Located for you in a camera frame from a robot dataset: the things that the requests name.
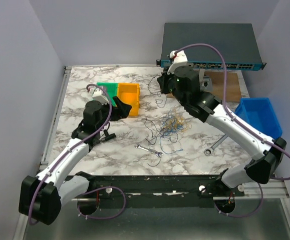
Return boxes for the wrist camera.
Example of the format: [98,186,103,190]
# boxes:
[167,50,188,75]
[88,86,109,104]

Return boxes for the brown wooden board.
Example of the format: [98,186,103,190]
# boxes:
[175,71,242,103]

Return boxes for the small open-end wrench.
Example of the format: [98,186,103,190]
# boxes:
[135,144,163,158]

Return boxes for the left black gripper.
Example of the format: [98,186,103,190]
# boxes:
[97,96,131,131]

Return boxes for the grey metal switch stand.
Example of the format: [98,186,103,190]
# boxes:
[199,69,212,92]

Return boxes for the ratcheting combination wrench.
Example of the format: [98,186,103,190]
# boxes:
[204,135,227,156]

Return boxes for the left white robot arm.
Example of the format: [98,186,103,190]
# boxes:
[19,96,132,225]

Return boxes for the green plastic bin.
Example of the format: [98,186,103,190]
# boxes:
[97,82,118,107]

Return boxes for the blue plastic bin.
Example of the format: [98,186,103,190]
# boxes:
[235,97,282,139]

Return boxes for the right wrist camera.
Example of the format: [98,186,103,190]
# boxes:
[167,50,188,75]

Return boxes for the black T-shaped pipe fitting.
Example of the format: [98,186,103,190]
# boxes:
[100,129,116,143]

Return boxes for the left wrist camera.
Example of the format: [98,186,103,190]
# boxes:
[88,86,109,104]

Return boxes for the aluminium frame rail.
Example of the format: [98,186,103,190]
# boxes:
[13,66,72,240]

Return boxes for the orange plastic bin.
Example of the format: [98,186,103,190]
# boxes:
[117,83,140,117]

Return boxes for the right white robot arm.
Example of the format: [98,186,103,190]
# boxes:
[157,66,286,196]

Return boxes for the grey network switch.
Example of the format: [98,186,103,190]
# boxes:
[156,23,266,71]

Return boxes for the yellow thin cable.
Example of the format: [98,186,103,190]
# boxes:
[163,107,193,133]

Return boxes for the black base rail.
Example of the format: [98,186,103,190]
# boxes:
[67,172,245,209]

